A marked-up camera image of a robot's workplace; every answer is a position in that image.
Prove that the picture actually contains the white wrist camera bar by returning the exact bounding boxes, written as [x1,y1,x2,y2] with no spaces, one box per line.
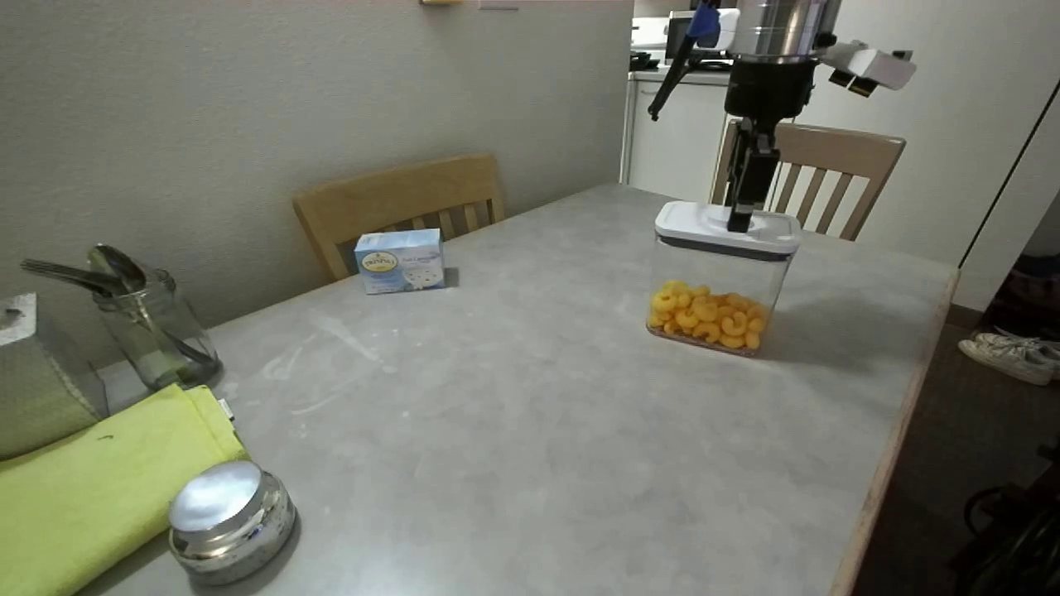
[826,41,921,101]

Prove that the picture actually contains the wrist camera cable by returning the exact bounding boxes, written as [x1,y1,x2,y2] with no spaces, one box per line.
[644,0,721,124]

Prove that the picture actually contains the clear plastic food container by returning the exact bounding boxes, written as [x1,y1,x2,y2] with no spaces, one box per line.
[641,198,801,360]

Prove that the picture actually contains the metal spoon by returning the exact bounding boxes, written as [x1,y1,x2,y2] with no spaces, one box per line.
[85,237,156,298]

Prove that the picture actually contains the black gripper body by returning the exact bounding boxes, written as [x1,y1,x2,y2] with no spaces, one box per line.
[721,59,820,125]

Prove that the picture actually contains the dark wheeled equipment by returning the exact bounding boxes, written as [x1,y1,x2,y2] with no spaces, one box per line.
[951,446,1060,596]

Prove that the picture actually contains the lime green cloth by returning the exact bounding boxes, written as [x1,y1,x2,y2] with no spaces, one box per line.
[0,382,248,596]

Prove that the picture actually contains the clear container with orange snacks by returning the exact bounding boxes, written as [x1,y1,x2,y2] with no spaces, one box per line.
[644,279,770,359]

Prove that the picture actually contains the white shoes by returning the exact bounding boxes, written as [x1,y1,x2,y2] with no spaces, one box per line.
[954,329,1060,386]

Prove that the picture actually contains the slatted brown wooden chair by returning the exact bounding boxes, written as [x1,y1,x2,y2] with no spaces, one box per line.
[710,117,911,245]

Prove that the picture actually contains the glass utensil jar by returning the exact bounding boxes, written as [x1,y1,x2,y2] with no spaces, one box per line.
[88,263,226,390]

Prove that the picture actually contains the white kitchen cabinet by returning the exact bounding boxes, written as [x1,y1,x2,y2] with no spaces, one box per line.
[618,69,737,209]

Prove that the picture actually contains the light blue cardboard box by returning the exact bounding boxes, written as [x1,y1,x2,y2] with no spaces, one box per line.
[351,224,451,298]

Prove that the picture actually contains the dark utensil handle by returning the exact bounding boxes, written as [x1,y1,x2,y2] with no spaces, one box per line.
[17,254,126,298]

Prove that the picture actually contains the wooden chair with low backrest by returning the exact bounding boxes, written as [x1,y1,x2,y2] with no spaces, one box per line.
[288,148,511,283]

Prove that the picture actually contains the white container lid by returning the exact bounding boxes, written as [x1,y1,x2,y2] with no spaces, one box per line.
[652,198,801,263]

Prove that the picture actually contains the round silver metal tin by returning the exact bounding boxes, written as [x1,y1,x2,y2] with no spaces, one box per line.
[164,457,302,587]

